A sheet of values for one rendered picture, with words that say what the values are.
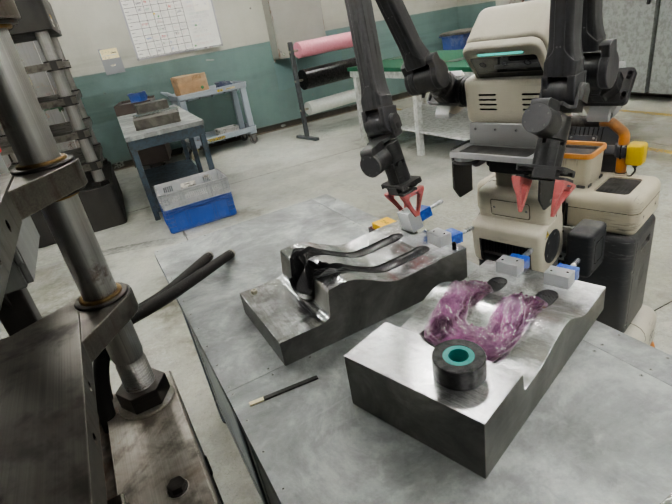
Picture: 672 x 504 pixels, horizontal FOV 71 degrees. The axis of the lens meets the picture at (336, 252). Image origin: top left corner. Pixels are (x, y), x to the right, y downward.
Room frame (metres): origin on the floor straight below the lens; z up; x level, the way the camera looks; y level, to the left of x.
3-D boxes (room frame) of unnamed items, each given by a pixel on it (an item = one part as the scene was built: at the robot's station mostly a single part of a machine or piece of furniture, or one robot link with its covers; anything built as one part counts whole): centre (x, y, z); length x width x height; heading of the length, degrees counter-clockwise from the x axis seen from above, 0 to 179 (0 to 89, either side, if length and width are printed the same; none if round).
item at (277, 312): (1.00, -0.03, 0.87); 0.50 x 0.26 x 0.14; 115
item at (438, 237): (1.06, -0.30, 0.89); 0.13 x 0.05 x 0.05; 115
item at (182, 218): (4.11, 1.17, 0.11); 0.61 x 0.41 x 0.22; 111
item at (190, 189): (4.11, 1.17, 0.28); 0.61 x 0.41 x 0.15; 111
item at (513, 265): (0.94, -0.42, 0.86); 0.13 x 0.05 x 0.05; 132
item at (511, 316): (0.72, -0.25, 0.90); 0.26 x 0.18 x 0.08; 132
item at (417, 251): (1.00, -0.05, 0.92); 0.35 x 0.16 x 0.09; 115
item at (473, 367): (0.55, -0.15, 0.93); 0.08 x 0.08 x 0.04
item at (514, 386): (0.71, -0.25, 0.86); 0.50 x 0.26 x 0.11; 132
